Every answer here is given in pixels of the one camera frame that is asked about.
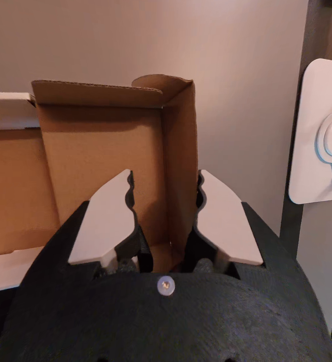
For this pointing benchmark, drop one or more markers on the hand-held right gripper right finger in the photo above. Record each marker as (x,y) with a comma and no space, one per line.
(228,226)

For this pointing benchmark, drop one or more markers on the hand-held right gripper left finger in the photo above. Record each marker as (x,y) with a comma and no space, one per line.
(103,220)

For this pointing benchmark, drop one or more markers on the white cardboard mailer box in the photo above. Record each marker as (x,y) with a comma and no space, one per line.
(98,158)

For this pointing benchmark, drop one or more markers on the grey desk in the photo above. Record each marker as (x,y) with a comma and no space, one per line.
(239,84)

